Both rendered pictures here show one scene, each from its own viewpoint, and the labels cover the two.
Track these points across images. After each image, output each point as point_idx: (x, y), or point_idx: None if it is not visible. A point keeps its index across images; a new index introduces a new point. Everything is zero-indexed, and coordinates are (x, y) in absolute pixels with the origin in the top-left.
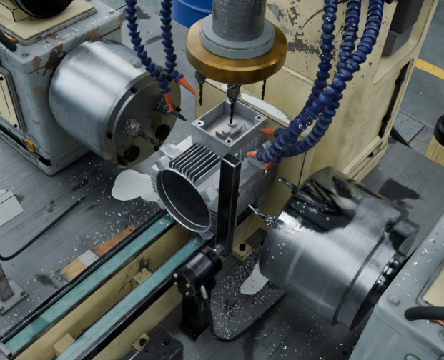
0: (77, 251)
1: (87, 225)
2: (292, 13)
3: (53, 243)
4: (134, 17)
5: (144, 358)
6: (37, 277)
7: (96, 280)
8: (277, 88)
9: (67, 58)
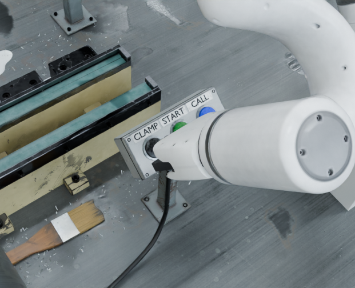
0: (79, 246)
1: (59, 286)
2: None
3: (107, 264)
4: None
5: (31, 86)
6: (130, 219)
7: (56, 134)
8: None
9: None
